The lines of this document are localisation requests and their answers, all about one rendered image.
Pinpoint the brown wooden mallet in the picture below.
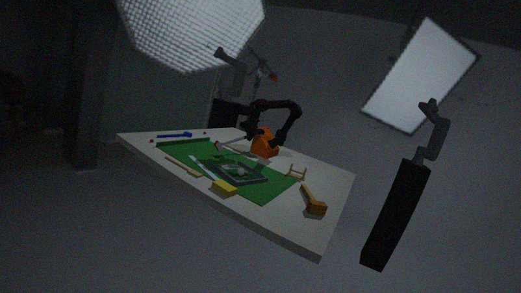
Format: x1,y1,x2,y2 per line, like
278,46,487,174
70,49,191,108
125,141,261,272
300,184,328,216

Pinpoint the pale blue flat bar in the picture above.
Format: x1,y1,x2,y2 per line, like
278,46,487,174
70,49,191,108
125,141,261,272
189,156,220,181

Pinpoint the yellow box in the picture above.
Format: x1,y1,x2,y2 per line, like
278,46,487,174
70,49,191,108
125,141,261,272
211,179,238,198

